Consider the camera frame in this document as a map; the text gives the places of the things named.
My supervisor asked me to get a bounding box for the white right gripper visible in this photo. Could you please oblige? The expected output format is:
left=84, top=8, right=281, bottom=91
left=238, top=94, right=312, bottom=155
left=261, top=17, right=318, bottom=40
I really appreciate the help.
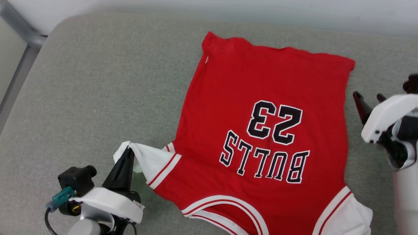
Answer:
left=352, top=91, right=418, bottom=144

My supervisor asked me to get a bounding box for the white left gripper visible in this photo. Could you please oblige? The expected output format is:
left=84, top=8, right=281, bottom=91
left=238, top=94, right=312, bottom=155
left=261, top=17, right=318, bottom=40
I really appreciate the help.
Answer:
left=70, top=146, right=144, bottom=224

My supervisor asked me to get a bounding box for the red Bulls 23 jersey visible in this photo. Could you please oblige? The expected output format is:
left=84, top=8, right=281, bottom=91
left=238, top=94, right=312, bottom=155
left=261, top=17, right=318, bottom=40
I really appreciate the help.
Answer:
left=113, top=31, right=373, bottom=235

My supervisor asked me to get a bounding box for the teal left cable connector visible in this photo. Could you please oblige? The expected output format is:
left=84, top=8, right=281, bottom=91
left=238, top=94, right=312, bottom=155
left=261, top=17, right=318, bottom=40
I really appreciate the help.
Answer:
left=45, top=186, right=75, bottom=212

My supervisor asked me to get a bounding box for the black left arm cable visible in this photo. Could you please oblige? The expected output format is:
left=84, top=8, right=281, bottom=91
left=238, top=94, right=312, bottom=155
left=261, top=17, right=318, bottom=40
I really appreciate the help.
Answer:
left=44, top=209, right=58, bottom=235

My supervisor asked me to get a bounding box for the grey metal frame rail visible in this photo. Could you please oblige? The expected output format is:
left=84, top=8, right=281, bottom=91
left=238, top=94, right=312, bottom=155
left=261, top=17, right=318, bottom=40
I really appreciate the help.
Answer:
left=0, top=0, right=48, bottom=115

